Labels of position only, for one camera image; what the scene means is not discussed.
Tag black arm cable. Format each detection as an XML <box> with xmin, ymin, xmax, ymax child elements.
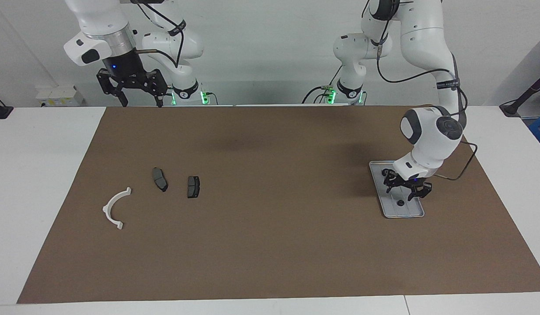
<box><xmin>362</xmin><ymin>0</ymin><xmax>478</xmax><ymax>182</ymax></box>
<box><xmin>130</xmin><ymin>0</ymin><xmax>185</xmax><ymax>70</ymax></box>

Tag black angled stand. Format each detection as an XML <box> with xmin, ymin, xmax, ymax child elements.
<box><xmin>499</xmin><ymin>70</ymin><xmax>540</xmax><ymax>118</ymax></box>

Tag curved dark brake pad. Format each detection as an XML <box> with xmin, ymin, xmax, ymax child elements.
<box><xmin>153</xmin><ymin>168</ymin><xmax>169</xmax><ymax>192</ymax></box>

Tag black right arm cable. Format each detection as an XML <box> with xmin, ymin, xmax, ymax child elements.
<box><xmin>130</xmin><ymin>0</ymin><xmax>185</xmax><ymax>70</ymax></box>

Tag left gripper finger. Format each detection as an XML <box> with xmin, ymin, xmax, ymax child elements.
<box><xmin>408</xmin><ymin>182</ymin><xmax>432</xmax><ymax>202</ymax></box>
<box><xmin>383</xmin><ymin>174</ymin><xmax>404</xmax><ymax>194</ymax></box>

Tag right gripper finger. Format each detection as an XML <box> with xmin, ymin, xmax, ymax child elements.
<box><xmin>97</xmin><ymin>70</ymin><xmax>129</xmax><ymax>108</ymax></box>
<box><xmin>139</xmin><ymin>69</ymin><xmax>168</xmax><ymax>108</ymax></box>

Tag white half-ring bracket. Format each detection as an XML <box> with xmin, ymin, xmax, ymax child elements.
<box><xmin>103</xmin><ymin>187</ymin><xmax>132</xmax><ymax>230</ymax></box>

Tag brown table mat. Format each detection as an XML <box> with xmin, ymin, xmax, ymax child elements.
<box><xmin>17</xmin><ymin>105</ymin><xmax>540</xmax><ymax>304</ymax></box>

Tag black base power cable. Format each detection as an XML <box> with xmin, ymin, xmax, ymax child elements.
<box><xmin>302</xmin><ymin>66</ymin><xmax>342</xmax><ymax>105</ymax></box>

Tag white wall socket box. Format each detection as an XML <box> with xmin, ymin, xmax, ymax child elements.
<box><xmin>36</xmin><ymin>85</ymin><xmax>84</xmax><ymax>107</ymax></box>

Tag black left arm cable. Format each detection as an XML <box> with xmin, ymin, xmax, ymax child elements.
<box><xmin>362</xmin><ymin>0</ymin><xmax>478</xmax><ymax>182</ymax></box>

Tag silver metal tray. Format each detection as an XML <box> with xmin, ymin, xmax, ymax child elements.
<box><xmin>369</xmin><ymin>161</ymin><xmax>425</xmax><ymax>218</ymax></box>

